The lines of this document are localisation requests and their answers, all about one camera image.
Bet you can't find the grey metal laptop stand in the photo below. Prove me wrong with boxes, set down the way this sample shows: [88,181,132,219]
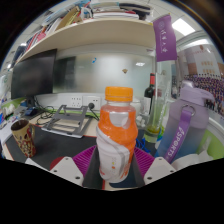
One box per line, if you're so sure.
[41,104,95,139]

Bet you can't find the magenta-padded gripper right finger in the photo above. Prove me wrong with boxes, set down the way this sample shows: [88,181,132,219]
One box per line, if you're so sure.
[133,146,177,188]

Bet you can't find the small blue box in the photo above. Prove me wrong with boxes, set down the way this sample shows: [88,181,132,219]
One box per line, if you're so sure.
[24,106,39,117]

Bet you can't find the white ceramic jar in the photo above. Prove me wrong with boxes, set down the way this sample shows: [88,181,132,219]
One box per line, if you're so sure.
[136,97,148,116]

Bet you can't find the patterned paper cup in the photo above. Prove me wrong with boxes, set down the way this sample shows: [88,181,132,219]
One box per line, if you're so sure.
[10,119,37,159]

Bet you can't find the purple sports water bottle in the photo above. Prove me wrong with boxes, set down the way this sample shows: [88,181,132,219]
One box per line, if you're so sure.
[154,80,216,165]

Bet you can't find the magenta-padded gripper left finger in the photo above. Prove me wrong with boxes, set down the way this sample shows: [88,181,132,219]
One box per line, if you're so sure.
[49,145,102,190]

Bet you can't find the black red-edged desk mat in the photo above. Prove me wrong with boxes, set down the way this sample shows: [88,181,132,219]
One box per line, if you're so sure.
[4,124,101,171]

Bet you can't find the rectangular ceiling light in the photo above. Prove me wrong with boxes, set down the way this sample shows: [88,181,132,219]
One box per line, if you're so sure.
[171,17,196,37]

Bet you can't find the purple hanging banner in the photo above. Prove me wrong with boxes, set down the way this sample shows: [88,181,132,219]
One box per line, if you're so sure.
[152,14,178,63]

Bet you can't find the black tangled cables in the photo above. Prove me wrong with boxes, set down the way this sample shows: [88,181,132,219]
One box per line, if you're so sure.
[33,99,56,126]

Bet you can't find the dark wine bottle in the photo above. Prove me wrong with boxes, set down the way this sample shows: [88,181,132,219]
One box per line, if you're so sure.
[143,72,157,114]

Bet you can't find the black computer monitor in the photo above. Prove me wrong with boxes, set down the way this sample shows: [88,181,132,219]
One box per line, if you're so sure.
[10,48,58,100]

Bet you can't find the beige shelf with books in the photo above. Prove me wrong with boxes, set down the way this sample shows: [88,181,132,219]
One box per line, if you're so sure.
[13,0,158,64]

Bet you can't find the group photo poster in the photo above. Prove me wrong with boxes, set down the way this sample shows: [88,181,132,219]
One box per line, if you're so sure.
[178,44,224,118]

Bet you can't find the orange-capped drink bottle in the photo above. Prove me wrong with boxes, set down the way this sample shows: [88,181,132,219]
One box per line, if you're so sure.
[95,86,139,184]

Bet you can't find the clear glass vase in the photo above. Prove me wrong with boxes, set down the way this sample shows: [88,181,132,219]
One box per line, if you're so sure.
[143,96,168,144]

